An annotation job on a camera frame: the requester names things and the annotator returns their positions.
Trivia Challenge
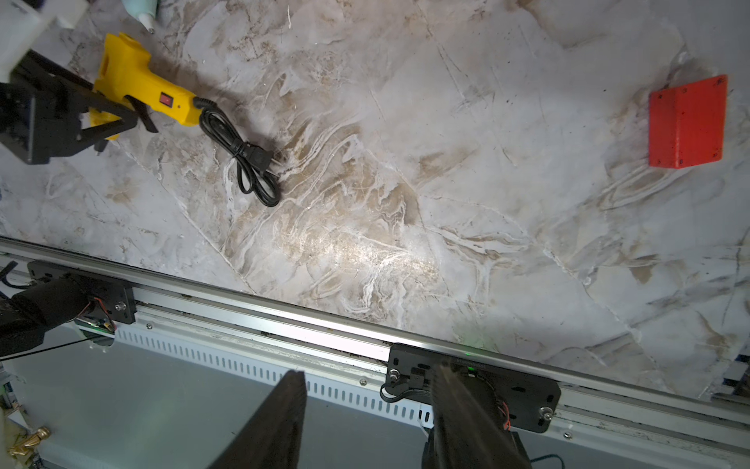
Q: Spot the mint green hot glue gun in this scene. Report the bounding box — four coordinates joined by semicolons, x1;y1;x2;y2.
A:
121;0;159;34

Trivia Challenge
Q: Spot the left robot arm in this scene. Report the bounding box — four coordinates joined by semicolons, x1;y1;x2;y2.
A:
1;51;139;357

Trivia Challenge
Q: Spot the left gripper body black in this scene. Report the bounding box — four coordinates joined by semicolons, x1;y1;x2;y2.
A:
1;50;141;164

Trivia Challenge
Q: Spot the red plastic block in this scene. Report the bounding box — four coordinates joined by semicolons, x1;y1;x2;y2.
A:
648;74;729;169

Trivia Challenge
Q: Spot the yellow hot glue gun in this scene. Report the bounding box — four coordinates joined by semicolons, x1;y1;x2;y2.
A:
87;32;283;209

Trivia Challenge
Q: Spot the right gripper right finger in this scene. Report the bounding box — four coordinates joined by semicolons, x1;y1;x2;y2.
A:
431;365;531;468

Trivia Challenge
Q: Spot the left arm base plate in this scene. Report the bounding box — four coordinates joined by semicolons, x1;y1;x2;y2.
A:
27;261;137;324

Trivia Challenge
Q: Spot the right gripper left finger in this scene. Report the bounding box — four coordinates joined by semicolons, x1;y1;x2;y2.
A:
209;371;307;469

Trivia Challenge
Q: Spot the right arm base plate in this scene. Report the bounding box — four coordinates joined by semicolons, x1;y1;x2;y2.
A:
380;344;561;434

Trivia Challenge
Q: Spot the aluminium mounting rail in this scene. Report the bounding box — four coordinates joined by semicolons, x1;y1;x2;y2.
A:
1;238;749;468

